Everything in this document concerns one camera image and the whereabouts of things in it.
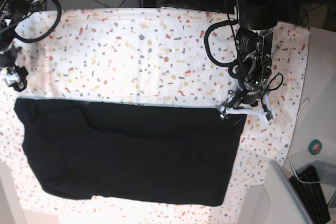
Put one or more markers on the black keyboard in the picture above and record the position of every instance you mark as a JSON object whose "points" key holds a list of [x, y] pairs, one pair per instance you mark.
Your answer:
{"points": [[311, 195]]}

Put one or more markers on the black printed t-shirt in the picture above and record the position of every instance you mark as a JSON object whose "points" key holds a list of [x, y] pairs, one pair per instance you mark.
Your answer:
{"points": [[148, 153]]}

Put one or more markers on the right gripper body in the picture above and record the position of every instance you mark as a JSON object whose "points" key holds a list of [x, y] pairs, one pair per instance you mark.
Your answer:
{"points": [[14, 76]]}

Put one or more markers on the green tape roll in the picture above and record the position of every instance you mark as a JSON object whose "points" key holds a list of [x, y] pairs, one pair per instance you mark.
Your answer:
{"points": [[315, 147]]}

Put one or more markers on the grey monitor edge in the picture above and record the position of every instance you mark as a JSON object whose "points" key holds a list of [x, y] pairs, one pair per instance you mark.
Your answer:
{"points": [[284, 204]]}

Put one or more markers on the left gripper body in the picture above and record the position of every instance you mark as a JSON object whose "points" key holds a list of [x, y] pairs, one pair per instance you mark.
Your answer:
{"points": [[251, 96]]}

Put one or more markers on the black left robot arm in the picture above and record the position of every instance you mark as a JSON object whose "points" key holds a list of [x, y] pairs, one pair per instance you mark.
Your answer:
{"points": [[252, 67]]}

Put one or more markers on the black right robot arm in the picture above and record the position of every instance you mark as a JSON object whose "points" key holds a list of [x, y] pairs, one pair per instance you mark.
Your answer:
{"points": [[14, 12]]}

